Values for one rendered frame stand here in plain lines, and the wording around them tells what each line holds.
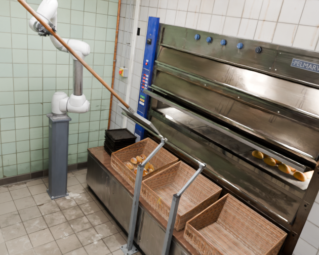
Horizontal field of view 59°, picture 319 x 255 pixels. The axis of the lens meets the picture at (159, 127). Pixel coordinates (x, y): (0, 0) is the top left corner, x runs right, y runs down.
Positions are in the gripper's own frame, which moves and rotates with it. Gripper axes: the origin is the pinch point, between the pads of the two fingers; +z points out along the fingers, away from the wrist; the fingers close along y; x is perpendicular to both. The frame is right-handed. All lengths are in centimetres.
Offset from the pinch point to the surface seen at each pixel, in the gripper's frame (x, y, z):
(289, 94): -102, -69, 116
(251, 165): -143, -21, 105
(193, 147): -153, -11, 42
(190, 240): -142, 54, 102
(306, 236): -160, -1, 160
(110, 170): -142, 60, -17
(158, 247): -158, 79, 74
